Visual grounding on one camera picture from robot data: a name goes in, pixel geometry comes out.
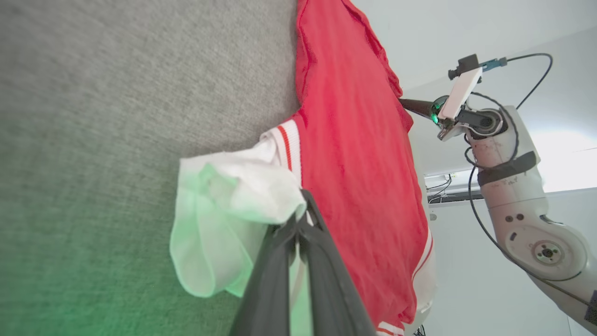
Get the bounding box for black cable with teal plug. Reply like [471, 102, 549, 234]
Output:
[480, 53, 554, 111]

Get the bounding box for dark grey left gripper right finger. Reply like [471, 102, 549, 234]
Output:
[298, 189, 376, 336]

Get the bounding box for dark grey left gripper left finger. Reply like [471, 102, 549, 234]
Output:
[231, 214, 299, 336]

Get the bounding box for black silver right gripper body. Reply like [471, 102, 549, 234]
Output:
[429, 96, 507, 142]

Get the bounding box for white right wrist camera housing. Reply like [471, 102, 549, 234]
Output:
[437, 54, 484, 121]

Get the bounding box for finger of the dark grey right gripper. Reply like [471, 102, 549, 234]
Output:
[400, 98, 435, 119]

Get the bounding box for grey fabric sofa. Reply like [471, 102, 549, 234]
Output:
[0, 0, 302, 336]

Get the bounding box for dark background rail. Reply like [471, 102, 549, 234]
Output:
[423, 170, 486, 205]

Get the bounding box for red and white shirt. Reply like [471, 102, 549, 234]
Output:
[169, 0, 439, 336]

